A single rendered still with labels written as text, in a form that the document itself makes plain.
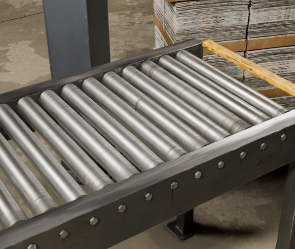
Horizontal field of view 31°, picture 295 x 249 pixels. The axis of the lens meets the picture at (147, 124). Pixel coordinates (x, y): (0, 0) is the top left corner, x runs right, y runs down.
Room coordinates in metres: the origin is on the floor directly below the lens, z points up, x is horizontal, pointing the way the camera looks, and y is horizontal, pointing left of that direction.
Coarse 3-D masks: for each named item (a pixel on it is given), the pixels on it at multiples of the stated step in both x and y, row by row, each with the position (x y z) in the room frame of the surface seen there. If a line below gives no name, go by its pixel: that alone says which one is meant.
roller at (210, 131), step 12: (132, 72) 1.38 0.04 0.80; (132, 84) 1.35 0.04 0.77; (144, 84) 1.31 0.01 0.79; (156, 84) 1.30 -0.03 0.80; (156, 96) 1.26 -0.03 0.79; (168, 96) 1.23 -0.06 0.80; (168, 108) 1.20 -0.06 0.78; (180, 108) 1.18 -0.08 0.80; (192, 108) 1.17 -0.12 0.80; (180, 120) 1.16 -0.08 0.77; (192, 120) 1.13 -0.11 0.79; (204, 120) 1.11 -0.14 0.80; (204, 132) 1.08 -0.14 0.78; (216, 132) 1.06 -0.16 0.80; (228, 132) 1.06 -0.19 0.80
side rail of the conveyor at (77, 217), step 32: (256, 128) 1.07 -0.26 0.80; (288, 128) 1.08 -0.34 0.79; (192, 160) 0.95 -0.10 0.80; (224, 160) 0.97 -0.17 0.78; (256, 160) 1.03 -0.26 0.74; (288, 160) 1.09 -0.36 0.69; (96, 192) 0.84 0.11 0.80; (128, 192) 0.84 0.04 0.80; (160, 192) 0.88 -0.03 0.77; (192, 192) 0.92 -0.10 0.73; (224, 192) 0.98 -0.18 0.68; (32, 224) 0.75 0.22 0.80; (64, 224) 0.75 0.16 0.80; (96, 224) 0.79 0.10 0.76; (128, 224) 0.83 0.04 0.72
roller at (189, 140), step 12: (108, 72) 1.38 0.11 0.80; (108, 84) 1.34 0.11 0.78; (120, 84) 1.31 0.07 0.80; (120, 96) 1.28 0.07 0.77; (132, 96) 1.25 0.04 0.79; (144, 96) 1.23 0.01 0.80; (144, 108) 1.19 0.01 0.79; (156, 108) 1.17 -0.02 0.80; (156, 120) 1.14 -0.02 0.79; (168, 120) 1.12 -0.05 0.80; (168, 132) 1.09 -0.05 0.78; (180, 132) 1.07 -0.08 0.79; (192, 132) 1.06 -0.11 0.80; (180, 144) 1.05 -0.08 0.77; (192, 144) 1.02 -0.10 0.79; (204, 144) 1.01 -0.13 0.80
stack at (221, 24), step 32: (160, 0) 2.14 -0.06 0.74; (192, 0) 1.89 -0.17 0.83; (224, 0) 1.91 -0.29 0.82; (256, 0) 1.94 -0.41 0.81; (288, 0) 1.97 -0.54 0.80; (192, 32) 1.89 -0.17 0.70; (224, 32) 1.91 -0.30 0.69; (256, 32) 1.94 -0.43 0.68; (288, 32) 1.97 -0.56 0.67; (224, 64) 1.92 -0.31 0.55; (288, 64) 1.97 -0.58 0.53; (288, 96) 1.98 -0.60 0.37
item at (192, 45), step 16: (160, 48) 1.53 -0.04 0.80; (176, 48) 1.53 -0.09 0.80; (192, 48) 1.55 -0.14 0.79; (112, 64) 1.43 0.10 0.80; (128, 64) 1.43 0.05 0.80; (48, 80) 1.33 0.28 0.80; (64, 80) 1.33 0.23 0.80; (80, 80) 1.33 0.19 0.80; (0, 96) 1.24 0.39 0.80; (16, 96) 1.24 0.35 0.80; (32, 96) 1.25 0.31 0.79; (16, 112) 1.23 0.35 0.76; (48, 112) 1.28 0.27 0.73; (0, 128) 1.20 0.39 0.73; (32, 128) 1.25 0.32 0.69
